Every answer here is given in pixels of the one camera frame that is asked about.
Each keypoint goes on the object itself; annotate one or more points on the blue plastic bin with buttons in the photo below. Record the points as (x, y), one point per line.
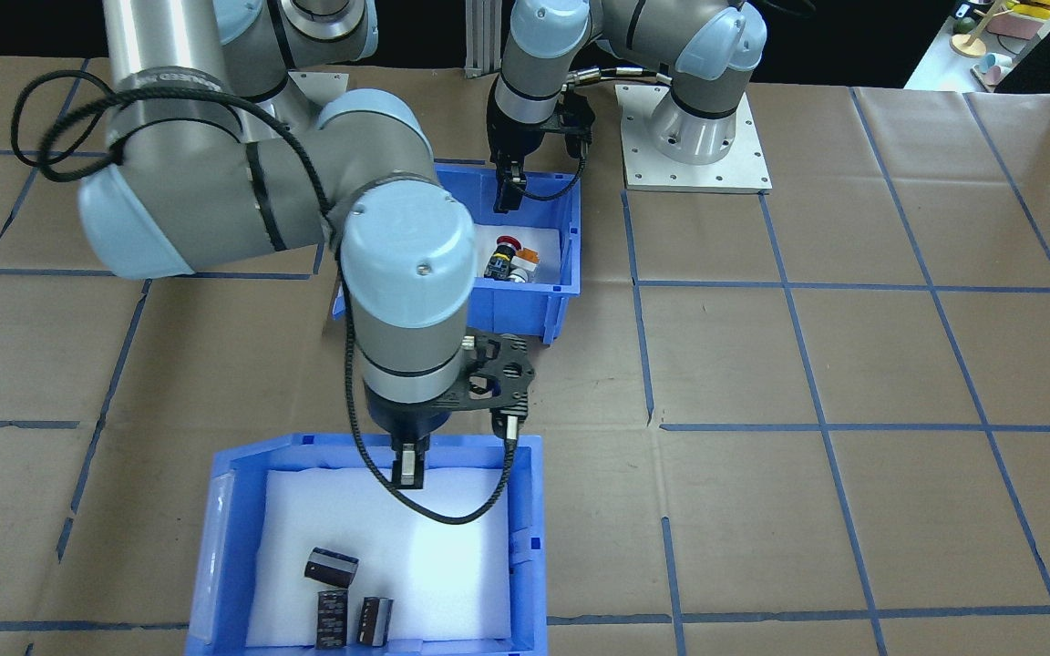
(525, 314)

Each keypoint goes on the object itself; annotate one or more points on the blue plastic bin with capacitors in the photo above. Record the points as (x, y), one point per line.
(532, 510)

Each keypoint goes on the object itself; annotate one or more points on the pile of push-button switches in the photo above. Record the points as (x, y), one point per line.
(543, 239)

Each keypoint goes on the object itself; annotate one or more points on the red mushroom emergency button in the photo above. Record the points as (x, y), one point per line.
(499, 264)

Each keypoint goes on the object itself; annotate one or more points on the pink yellow toy box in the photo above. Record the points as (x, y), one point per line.
(1026, 23)

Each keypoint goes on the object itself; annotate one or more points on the white foam bin liner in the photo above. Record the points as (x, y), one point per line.
(452, 583)

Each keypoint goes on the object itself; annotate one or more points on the black cylindrical capacitor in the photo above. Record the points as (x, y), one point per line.
(332, 567)
(375, 622)
(332, 620)

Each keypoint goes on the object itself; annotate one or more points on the wooden toy stand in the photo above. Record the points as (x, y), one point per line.
(970, 46)

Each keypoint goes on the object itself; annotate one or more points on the pastel toy cup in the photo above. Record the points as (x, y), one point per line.
(996, 68)

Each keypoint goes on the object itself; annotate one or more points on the orange white button switch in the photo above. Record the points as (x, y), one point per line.
(528, 260)

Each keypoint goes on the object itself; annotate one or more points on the aluminium profile post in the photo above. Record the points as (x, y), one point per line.
(479, 36)

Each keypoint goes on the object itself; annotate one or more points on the white square base plate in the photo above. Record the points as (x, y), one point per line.
(735, 173)
(329, 87)

